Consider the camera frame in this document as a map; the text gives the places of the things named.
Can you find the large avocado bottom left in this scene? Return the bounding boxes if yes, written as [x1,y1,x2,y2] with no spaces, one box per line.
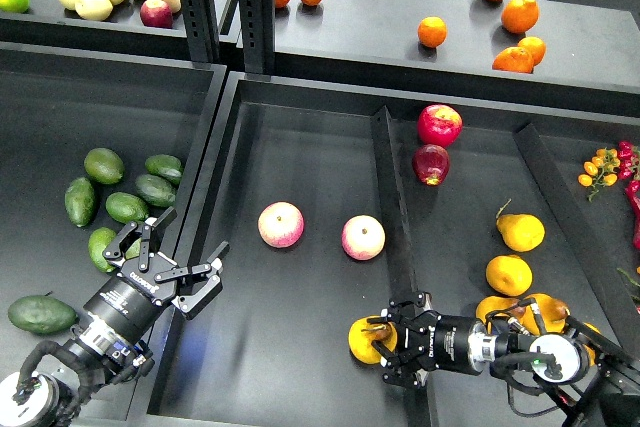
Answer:
[7,295,78,335]

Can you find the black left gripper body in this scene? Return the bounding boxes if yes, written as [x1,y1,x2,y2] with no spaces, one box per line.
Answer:
[84,252,178,342]

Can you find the red apple on shelf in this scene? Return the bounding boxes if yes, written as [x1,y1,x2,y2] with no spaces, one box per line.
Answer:
[140,0,173,29]

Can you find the yellow pear top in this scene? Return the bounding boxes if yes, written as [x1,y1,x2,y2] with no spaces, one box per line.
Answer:
[495,199,546,252]

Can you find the orange shelf front right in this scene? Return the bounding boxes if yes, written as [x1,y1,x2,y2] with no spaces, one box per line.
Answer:
[492,46,534,74]

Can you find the black left tray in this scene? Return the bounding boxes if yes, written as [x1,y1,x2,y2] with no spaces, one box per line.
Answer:
[0,40,229,423]

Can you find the avocado top left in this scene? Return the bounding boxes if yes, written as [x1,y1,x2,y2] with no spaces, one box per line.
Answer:
[84,147,125,185]

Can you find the avocado middle right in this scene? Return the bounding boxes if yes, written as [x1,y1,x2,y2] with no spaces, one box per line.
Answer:
[135,174,177,208]

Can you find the pale yellow pear front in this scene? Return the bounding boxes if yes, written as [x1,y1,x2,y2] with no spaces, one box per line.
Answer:
[74,0,113,21]

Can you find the red apple upper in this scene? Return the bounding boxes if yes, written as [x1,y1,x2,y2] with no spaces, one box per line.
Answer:
[417,104,463,148]

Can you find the dark red apple lower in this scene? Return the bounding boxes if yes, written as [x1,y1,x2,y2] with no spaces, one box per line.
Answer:
[412,144,450,186]

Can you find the black tray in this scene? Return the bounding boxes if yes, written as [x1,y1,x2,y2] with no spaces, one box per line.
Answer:
[129,74,639,426]
[0,40,229,423]

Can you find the black shelf post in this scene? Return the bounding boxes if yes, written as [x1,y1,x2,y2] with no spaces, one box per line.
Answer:
[181,0,220,63]
[238,0,275,75]

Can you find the red chili peppers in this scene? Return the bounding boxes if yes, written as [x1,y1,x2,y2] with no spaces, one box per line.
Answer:
[618,140,640,249]

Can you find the avocado far left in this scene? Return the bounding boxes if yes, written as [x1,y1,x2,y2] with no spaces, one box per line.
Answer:
[64,177,97,227]

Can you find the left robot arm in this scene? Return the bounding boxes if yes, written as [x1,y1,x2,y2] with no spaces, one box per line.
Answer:
[1,208,229,426]

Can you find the black shelf post right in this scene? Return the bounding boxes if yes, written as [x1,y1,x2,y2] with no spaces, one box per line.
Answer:
[238,0,275,75]

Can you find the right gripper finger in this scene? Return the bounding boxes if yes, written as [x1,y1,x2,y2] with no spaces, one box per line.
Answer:
[366,291,431,332]
[372,340,425,388]

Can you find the pink apple left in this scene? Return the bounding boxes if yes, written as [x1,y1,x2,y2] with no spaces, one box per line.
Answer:
[257,201,304,248]

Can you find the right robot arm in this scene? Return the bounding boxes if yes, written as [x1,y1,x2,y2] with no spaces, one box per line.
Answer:
[361,291,639,426]

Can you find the black shelf post left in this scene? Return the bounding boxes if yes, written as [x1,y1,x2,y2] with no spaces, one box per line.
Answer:
[181,0,220,63]

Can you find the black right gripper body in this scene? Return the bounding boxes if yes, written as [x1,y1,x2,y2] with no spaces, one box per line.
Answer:
[407,310,486,375]

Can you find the pink apple right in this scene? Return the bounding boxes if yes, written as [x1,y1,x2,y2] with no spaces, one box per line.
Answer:
[341,215,386,261]

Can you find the pink apple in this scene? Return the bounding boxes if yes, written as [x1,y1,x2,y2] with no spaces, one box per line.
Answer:
[341,215,386,261]
[257,201,304,248]

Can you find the black middle tray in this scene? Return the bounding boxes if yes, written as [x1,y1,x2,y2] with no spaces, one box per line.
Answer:
[129,74,639,426]

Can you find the avocado centre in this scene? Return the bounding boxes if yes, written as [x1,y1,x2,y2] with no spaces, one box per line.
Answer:
[105,192,149,224]

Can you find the avocado top right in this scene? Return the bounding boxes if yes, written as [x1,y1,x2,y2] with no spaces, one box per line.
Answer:
[145,154,184,186]

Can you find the green avocado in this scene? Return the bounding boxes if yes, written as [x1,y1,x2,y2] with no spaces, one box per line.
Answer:
[125,239,141,260]

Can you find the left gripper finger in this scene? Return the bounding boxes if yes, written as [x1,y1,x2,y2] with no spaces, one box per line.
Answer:
[103,207,177,272]
[153,241,229,320]

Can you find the orange cherry tomato bunch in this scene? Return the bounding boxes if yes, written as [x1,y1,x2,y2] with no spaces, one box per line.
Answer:
[577,148,620,202]

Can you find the avocado lower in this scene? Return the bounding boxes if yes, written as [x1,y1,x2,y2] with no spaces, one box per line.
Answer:
[88,227,116,273]

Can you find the black tray divider right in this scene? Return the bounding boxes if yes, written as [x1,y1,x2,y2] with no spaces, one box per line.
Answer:
[514,124,639,356]

